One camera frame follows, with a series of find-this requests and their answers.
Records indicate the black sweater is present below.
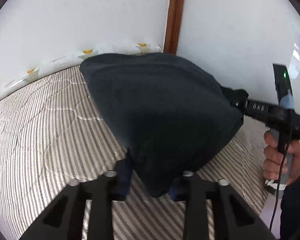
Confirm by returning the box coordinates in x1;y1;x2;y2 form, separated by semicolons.
80;53;244;198

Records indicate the person's dark-sleeved forearm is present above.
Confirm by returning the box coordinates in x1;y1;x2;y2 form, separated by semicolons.
280;176;300;239

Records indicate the person's right hand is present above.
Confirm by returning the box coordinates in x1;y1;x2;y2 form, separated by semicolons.
263;131;300;186

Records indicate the striped grey white mattress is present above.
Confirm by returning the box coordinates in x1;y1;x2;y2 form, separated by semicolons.
0;66;268;239

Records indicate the black cable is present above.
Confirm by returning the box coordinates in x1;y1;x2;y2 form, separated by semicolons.
268;109;294;231

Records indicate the white patterned sheet at wall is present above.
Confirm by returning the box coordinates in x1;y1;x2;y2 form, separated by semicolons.
0;43;163;101

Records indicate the brown wooden door frame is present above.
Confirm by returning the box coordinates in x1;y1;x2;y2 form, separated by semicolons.
163;0;184;55

